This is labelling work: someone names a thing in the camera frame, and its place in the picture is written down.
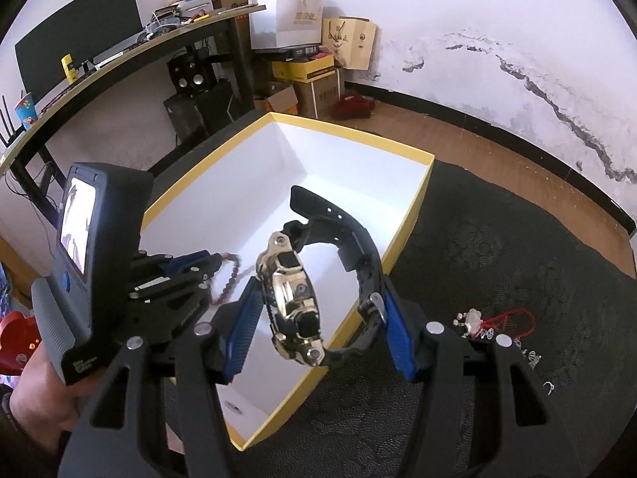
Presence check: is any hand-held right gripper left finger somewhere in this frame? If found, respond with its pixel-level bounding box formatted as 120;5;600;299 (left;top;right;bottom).
59;275;263;478

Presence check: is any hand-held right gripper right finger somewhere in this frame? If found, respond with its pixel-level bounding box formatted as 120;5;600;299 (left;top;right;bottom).
381;286;589;478

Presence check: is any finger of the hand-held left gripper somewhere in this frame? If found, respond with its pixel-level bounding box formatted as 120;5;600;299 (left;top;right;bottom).
129;268;216;347
133;249;225;282

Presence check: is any dark red bead bracelet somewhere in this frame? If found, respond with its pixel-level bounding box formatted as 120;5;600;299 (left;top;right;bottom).
209;252;246;306

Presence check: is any gold and black wristwatch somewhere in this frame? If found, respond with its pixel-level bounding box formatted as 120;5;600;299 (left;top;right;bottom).
255;185;395;369

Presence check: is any yellow box with white inside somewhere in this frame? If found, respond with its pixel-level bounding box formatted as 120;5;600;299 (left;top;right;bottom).
140;112;437;452

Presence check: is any person's left hand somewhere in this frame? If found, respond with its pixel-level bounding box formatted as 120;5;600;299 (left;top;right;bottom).
9;343;83;456

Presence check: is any dark patterned mat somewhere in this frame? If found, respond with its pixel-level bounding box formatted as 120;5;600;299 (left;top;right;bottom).
162;159;637;478

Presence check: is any red plastic object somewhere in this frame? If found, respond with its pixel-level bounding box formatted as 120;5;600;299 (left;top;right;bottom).
0;311;39;375

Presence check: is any black router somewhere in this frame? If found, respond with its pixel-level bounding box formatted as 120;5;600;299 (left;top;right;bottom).
0;94;21;149

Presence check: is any black computer tower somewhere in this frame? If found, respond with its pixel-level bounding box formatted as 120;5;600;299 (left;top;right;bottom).
162;81;240;141

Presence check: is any blue paper cup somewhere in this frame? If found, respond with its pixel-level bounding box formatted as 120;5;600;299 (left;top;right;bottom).
13;92;39;129

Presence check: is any curved dark desk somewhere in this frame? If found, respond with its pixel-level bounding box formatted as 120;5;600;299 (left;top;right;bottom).
0;4;270;232

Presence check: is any open cardboard box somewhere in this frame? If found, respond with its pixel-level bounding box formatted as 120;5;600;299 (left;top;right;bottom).
253;82;300;116

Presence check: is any black speaker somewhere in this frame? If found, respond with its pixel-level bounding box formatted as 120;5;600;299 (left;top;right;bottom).
166;50;221;94

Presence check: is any black computer monitor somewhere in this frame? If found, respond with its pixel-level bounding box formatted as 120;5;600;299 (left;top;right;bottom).
14;0;145;99

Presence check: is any closed cardboard box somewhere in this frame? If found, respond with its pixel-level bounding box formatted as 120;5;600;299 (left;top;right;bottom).
293;71;345;120

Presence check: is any yellow and black box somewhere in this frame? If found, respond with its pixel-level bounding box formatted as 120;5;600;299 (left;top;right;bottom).
272;55;340;84

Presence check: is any white printer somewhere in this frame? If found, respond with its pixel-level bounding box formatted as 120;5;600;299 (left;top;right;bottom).
178;0;216;17

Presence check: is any white paper bag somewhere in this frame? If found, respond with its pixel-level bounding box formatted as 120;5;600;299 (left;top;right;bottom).
248;0;325;51

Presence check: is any kraft paper bag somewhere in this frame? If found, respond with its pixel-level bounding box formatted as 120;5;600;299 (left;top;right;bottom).
322;17;379;71

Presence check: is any silver charm bracelet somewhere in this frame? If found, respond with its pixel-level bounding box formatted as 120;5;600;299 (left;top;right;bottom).
452;310;487;340

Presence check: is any red string bracelet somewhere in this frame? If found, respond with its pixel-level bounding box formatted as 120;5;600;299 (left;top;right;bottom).
477;309;536;343

